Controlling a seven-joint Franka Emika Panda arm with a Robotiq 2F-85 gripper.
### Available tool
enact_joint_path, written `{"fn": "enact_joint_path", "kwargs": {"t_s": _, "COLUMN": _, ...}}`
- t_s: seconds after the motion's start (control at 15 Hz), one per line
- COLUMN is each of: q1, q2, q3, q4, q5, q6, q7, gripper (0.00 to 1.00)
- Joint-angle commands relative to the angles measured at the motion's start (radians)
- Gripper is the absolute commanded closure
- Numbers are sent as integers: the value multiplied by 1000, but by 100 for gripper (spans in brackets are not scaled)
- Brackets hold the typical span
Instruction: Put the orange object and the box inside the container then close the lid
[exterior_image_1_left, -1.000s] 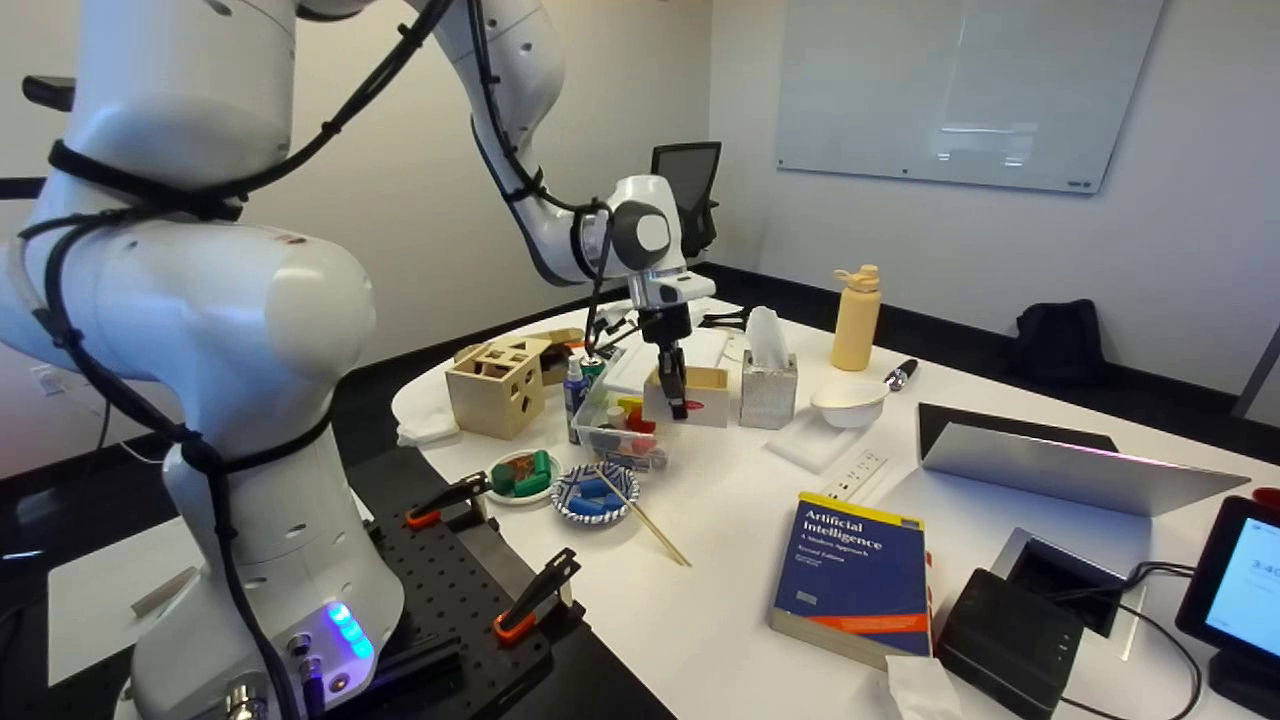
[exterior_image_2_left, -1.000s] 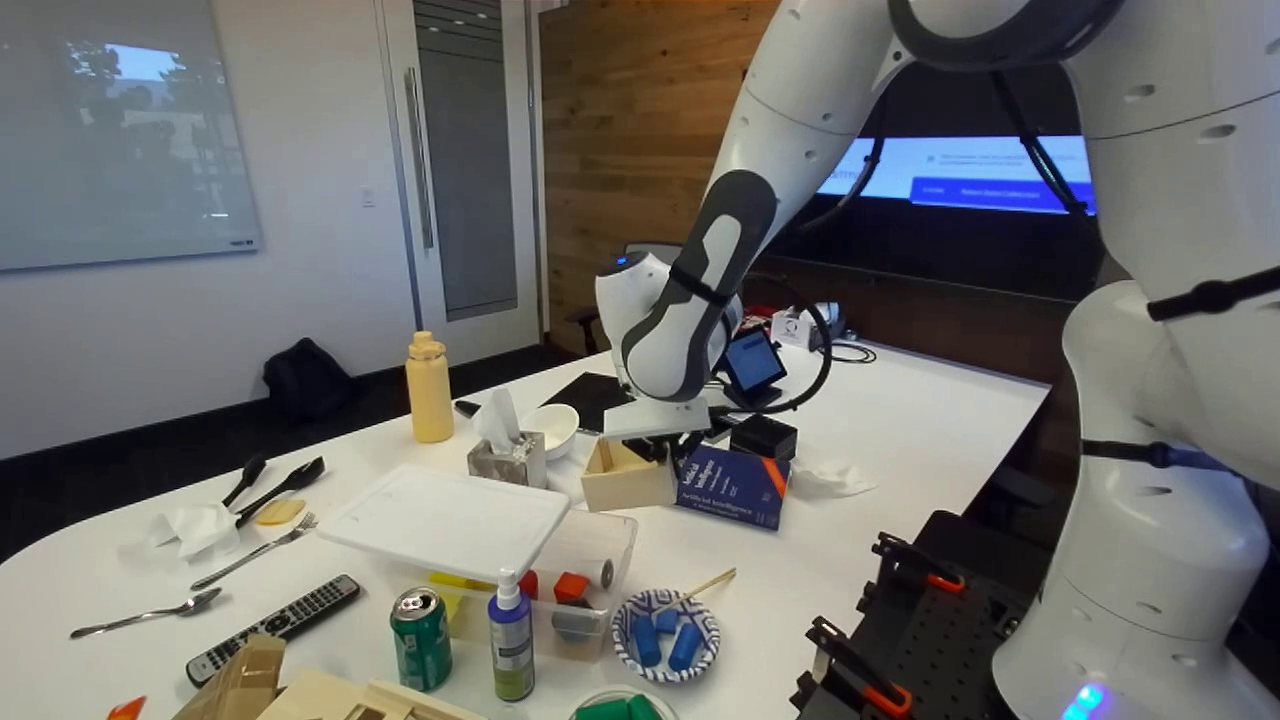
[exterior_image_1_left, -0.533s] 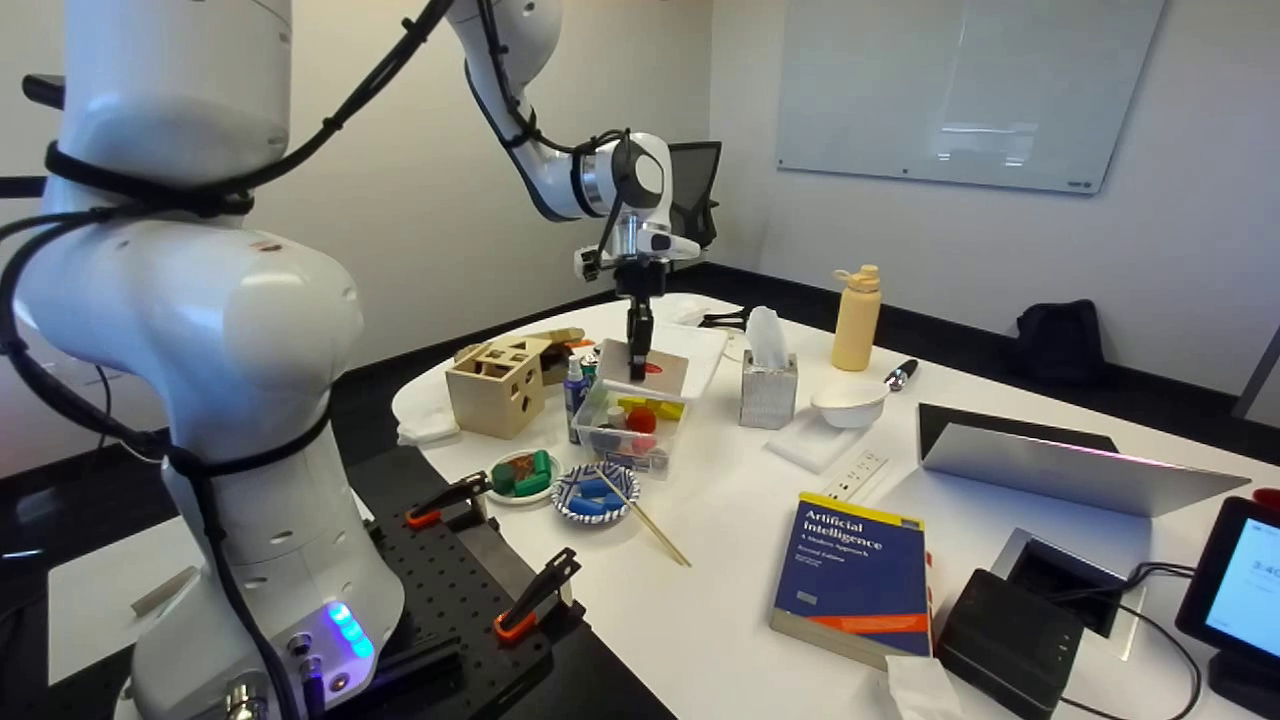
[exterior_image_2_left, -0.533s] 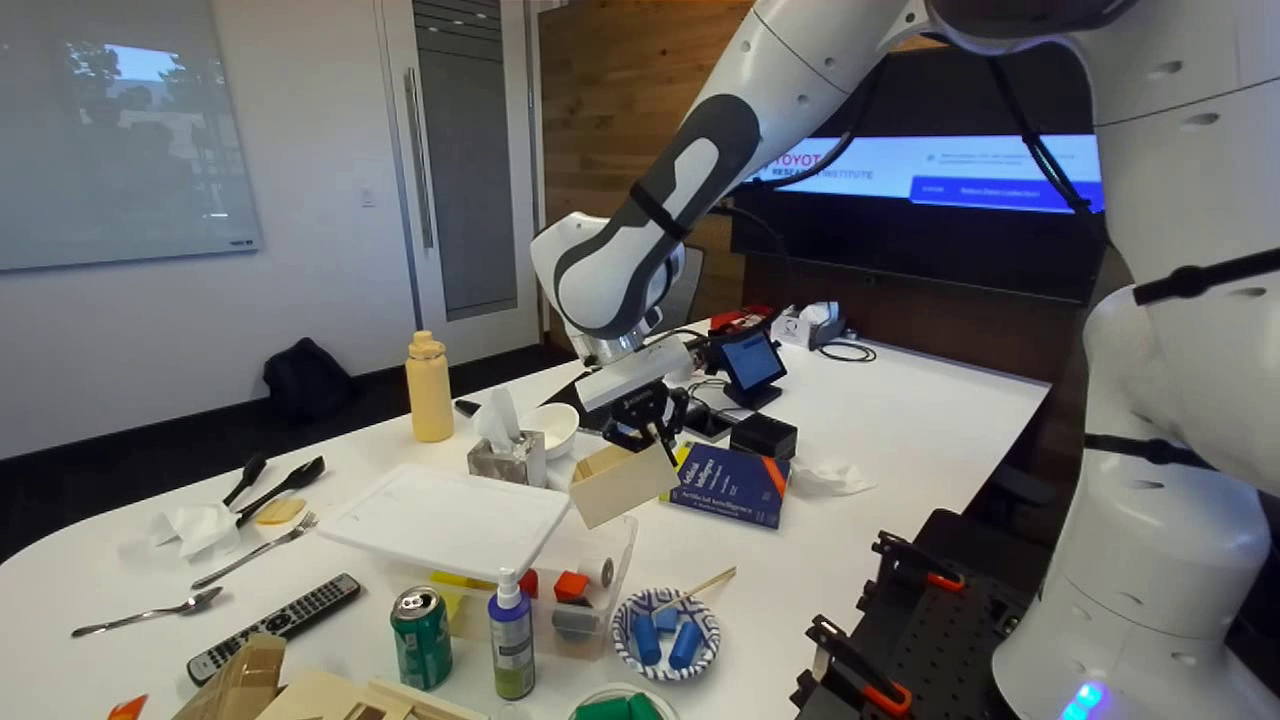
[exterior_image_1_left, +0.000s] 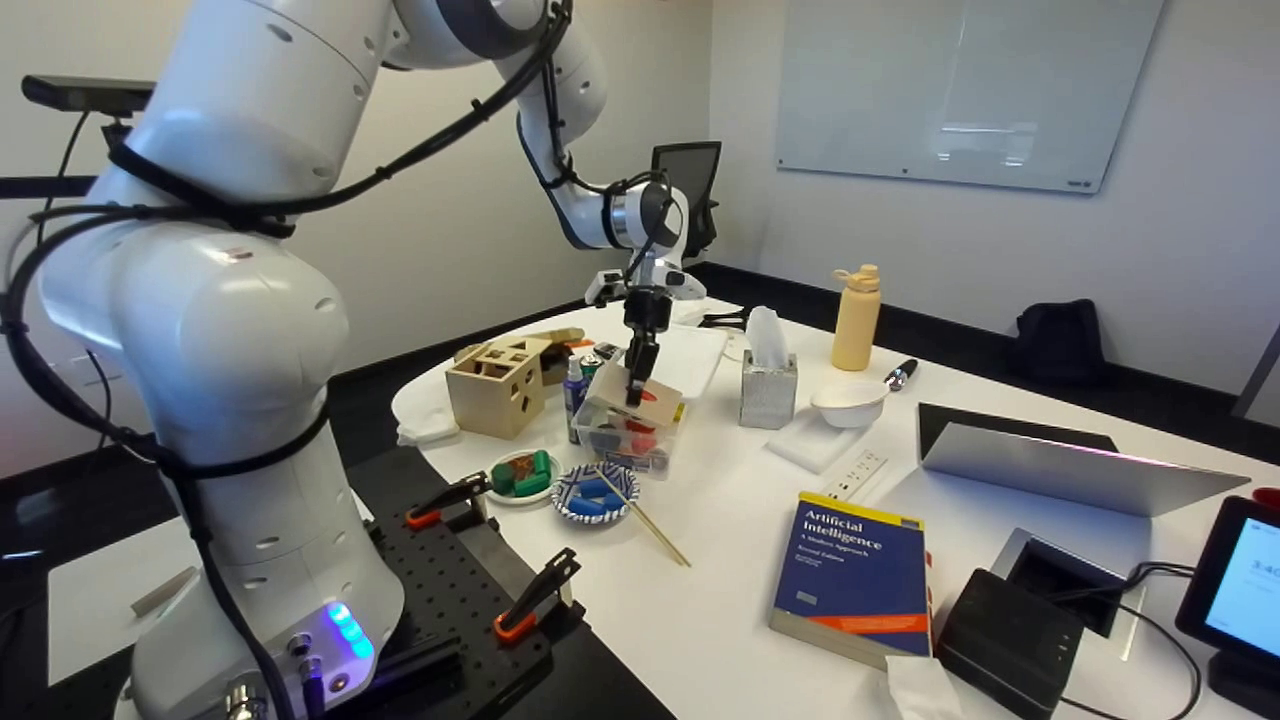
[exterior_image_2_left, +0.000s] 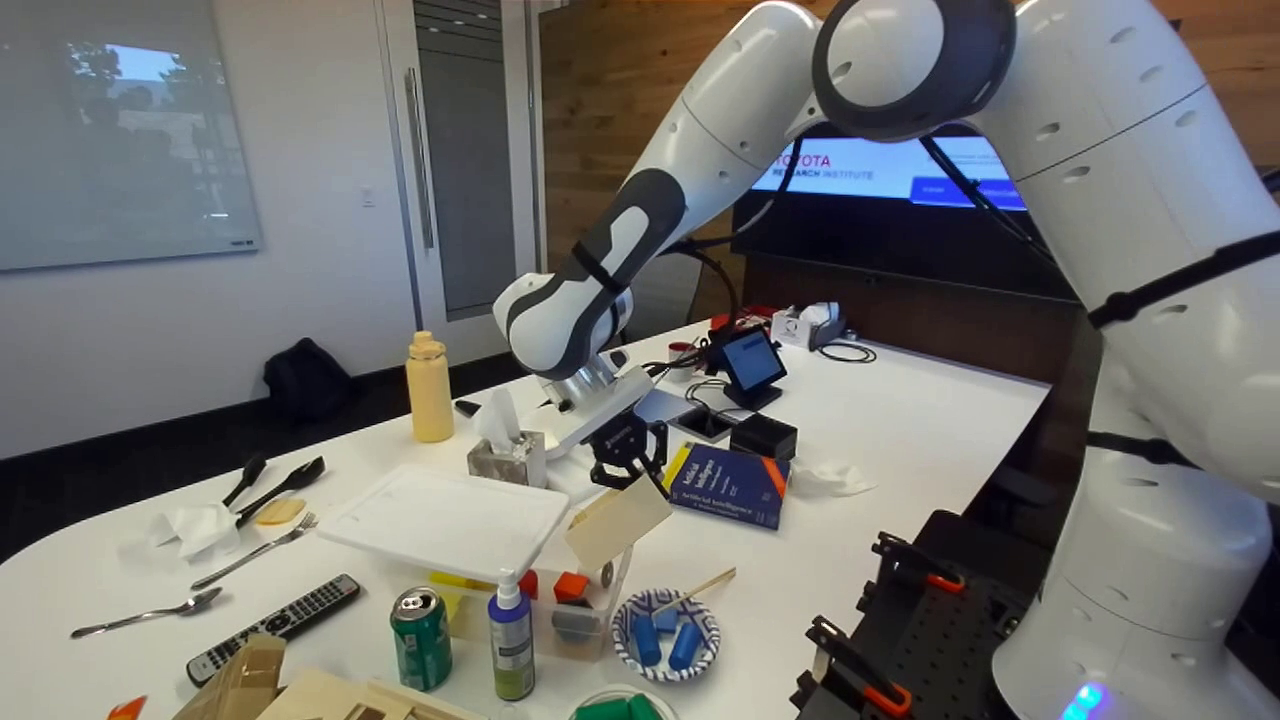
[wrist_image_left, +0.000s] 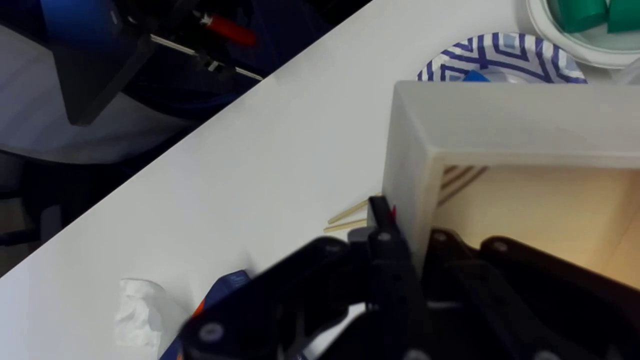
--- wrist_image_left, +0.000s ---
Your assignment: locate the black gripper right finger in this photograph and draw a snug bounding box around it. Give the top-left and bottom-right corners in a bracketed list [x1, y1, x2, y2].
[418, 227, 640, 360]

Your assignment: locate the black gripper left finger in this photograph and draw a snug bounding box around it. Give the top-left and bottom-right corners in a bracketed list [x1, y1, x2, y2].
[178, 193, 437, 360]

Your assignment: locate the white tray with items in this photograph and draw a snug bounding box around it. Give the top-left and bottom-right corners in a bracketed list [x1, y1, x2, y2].
[380, 77, 640, 295]

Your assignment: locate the crumpled white tissue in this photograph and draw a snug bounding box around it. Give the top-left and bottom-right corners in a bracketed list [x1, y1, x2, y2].
[113, 275, 186, 360]

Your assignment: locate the blue cylinder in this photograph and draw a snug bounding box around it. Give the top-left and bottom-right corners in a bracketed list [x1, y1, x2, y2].
[459, 67, 491, 85]

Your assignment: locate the blue patterned paper plate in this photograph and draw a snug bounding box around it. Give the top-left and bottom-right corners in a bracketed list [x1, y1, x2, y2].
[416, 30, 591, 85]

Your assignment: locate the white round bowl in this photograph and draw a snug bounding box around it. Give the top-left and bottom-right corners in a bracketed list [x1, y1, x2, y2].
[523, 0, 640, 72]

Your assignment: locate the green cylinder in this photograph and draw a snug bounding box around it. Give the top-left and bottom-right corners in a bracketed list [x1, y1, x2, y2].
[547, 0, 612, 34]
[607, 0, 640, 36]

